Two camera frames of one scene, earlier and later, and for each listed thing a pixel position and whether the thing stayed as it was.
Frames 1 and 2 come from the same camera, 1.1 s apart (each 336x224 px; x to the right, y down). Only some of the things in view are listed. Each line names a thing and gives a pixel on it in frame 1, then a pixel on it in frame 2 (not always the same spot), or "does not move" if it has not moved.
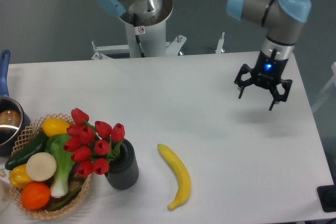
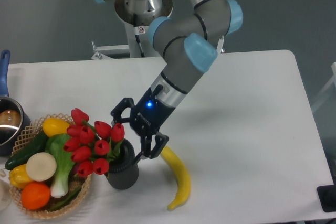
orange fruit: [35, 195] does not move
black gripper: [268, 72] -> [148, 115]
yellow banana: [184, 182] does not move
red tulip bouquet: [92, 148] does not move
